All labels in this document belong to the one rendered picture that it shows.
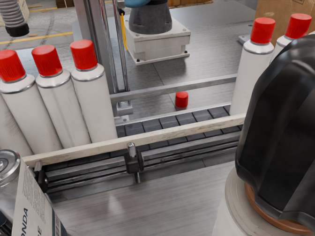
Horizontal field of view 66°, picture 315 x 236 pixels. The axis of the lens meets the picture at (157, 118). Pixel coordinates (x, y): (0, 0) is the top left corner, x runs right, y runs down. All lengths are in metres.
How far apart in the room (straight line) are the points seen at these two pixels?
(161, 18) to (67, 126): 0.52
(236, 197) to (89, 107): 0.28
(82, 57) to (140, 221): 0.25
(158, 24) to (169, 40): 0.06
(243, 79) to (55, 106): 0.33
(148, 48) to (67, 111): 0.48
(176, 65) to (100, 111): 0.47
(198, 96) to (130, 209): 0.40
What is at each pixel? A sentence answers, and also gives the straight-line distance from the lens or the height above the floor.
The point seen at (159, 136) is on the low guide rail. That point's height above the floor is 0.91.
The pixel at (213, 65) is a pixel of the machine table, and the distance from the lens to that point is 0.85.
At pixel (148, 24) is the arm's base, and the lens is 0.82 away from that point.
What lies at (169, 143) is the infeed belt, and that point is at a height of 0.88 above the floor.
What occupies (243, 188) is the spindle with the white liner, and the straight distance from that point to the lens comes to 0.20.
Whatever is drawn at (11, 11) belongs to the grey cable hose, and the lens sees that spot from 0.47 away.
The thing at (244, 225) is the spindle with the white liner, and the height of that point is 1.06.
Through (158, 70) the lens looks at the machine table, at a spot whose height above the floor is 0.83.
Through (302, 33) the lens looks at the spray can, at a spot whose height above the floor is 1.06.
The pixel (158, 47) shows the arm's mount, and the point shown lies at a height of 0.88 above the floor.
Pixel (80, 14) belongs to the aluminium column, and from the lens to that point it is 0.49.
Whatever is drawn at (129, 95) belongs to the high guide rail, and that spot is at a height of 0.96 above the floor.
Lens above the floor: 1.23
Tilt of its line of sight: 41 degrees down
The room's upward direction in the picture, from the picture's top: 2 degrees counter-clockwise
